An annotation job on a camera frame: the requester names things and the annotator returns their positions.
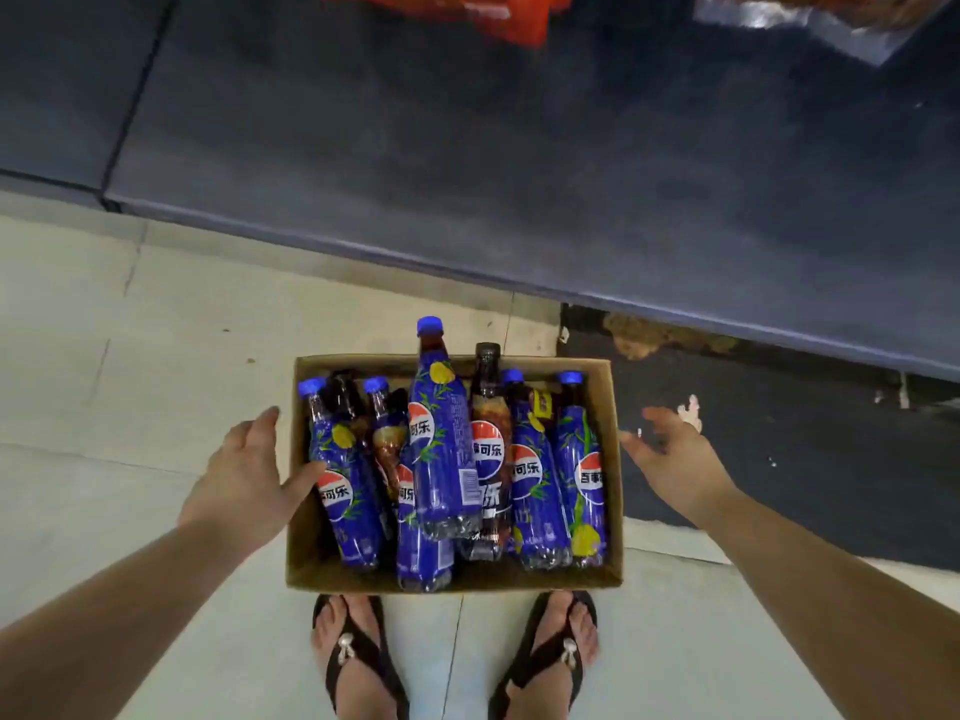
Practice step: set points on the person's right hand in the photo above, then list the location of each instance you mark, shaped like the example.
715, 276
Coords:
686, 472

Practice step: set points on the person's left hand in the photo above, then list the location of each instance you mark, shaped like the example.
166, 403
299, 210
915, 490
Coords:
240, 502

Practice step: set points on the brown cardboard box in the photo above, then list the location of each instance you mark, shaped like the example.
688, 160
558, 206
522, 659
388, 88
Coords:
304, 532

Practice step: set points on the black cap Pepsi bottle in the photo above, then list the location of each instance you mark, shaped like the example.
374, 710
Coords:
343, 397
489, 412

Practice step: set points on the blue Pepsi bottles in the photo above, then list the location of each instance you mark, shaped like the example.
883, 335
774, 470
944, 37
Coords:
442, 442

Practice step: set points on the person's right forearm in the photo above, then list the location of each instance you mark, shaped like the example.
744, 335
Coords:
825, 607

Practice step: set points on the person's left forearm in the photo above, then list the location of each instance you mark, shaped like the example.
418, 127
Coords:
97, 629

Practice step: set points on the person's right foot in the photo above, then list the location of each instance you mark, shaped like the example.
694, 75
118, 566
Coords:
555, 614

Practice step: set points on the white paper scrap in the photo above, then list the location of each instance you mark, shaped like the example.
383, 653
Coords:
690, 413

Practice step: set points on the black left sandal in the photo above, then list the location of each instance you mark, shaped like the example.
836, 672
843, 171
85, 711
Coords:
375, 659

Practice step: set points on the black sandal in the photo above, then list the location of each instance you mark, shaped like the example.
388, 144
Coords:
536, 659
375, 659

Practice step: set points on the black right sandal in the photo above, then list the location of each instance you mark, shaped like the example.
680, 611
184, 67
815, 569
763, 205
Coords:
536, 659

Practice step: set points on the clear snack packet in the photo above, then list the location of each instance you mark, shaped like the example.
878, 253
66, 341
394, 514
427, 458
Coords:
825, 22

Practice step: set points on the red snack packet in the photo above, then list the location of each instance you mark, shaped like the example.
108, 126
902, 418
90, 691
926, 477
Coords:
510, 14

